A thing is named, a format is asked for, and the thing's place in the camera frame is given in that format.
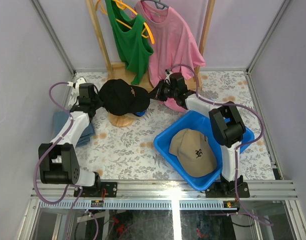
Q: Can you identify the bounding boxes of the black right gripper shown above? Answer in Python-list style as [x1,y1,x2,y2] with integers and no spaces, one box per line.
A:
[147,80,177,103]

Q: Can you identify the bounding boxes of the blue baseball cap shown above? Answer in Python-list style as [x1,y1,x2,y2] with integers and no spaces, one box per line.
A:
[132,110,146,118]

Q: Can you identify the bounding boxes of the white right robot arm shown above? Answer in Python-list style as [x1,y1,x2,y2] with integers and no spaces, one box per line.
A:
[153,69,255,197]

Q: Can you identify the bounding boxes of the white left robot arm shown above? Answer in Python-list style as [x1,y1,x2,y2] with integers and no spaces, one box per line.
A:
[38,77,103,197]

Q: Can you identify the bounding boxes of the folded blue denim cloth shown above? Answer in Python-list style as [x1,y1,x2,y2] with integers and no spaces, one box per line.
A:
[53,111,95,147]

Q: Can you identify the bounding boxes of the wooden hat stand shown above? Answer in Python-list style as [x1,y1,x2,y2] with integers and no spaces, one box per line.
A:
[108,113,135,128]

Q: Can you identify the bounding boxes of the blue plastic bin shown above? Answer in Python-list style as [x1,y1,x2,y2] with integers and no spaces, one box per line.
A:
[153,109,256,193]

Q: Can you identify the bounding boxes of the pink t-shirt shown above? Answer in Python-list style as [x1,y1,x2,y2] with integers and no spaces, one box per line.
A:
[129,6,206,113]

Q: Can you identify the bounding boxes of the green tank top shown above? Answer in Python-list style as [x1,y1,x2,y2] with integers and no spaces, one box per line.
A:
[105,0,154,85]

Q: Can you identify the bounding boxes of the grey clothes hanger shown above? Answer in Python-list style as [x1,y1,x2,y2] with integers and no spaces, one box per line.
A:
[142,0,169,10]

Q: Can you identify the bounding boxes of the yellow clothes hanger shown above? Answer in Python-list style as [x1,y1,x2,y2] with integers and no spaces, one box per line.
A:
[95,0,155,44]

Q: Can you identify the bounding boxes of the aluminium mounting rail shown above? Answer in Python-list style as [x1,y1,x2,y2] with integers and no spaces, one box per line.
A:
[29,180,298,211]

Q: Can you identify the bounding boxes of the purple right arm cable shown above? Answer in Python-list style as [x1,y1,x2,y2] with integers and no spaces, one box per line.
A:
[165,63,274,228]

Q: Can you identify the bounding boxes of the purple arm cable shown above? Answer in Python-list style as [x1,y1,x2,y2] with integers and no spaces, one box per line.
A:
[32,81,99,240]
[165,63,274,228]

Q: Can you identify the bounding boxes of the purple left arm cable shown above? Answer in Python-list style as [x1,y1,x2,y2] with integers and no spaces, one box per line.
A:
[32,81,99,240]

